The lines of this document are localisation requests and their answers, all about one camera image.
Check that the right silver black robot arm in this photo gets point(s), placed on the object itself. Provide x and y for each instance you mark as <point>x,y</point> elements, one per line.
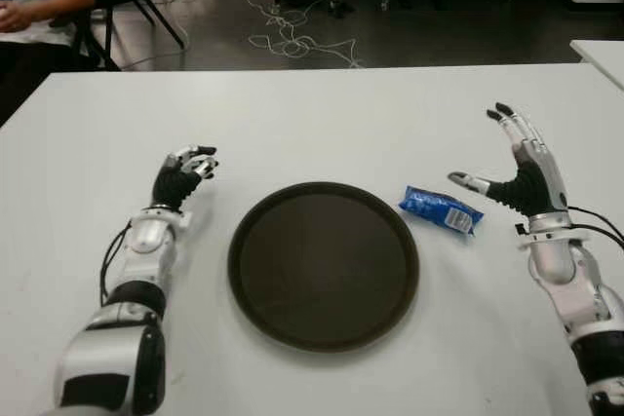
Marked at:
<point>551,260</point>

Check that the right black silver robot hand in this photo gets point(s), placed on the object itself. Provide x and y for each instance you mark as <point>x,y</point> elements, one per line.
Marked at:
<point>536,187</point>

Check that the blue Oreo cookie package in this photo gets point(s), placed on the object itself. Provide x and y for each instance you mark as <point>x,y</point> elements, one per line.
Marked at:
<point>431,204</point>

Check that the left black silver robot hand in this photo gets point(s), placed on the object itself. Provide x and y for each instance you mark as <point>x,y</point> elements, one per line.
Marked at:
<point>175,184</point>

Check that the white side table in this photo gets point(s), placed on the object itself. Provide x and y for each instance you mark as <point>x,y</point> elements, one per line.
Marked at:
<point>602,58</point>

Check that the round dark brown tray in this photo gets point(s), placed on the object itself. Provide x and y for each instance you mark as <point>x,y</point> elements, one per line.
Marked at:
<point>322,265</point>

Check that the left silver black robot arm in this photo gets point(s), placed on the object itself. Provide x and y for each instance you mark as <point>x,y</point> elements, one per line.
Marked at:
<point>146,236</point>

